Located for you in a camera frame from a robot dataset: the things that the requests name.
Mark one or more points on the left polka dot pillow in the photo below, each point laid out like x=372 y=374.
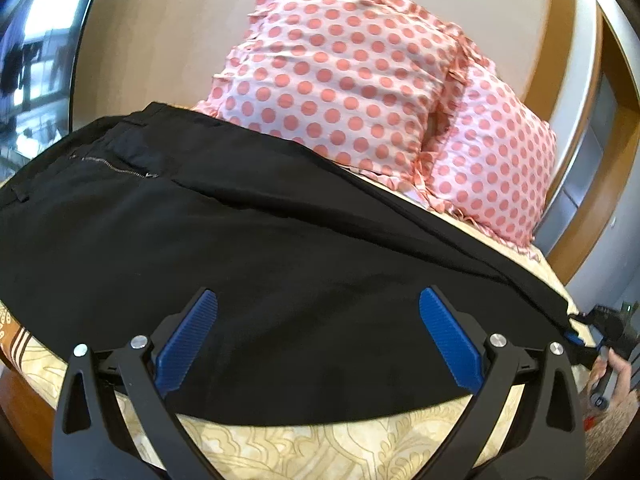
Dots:
x=356 y=81

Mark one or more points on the black television screen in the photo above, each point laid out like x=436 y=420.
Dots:
x=40 y=42

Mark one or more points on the yellow patterned bed cover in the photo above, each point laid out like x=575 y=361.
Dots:
x=393 y=447

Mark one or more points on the right polka dot pillow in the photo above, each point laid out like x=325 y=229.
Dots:
x=492 y=163

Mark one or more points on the black pants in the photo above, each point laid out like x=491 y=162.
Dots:
x=317 y=272

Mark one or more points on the polka dot pillow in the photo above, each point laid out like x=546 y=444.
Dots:
x=492 y=163
x=356 y=81

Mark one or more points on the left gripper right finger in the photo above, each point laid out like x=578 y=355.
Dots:
x=545 y=440

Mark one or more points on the wooden door frame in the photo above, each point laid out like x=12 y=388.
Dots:
x=585 y=82

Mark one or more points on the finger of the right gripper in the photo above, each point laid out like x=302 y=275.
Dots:
x=574 y=338

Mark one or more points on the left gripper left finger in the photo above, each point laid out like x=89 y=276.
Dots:
x=90 y=436

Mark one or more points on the person's right hand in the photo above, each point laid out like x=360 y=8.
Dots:
x=618 y=393

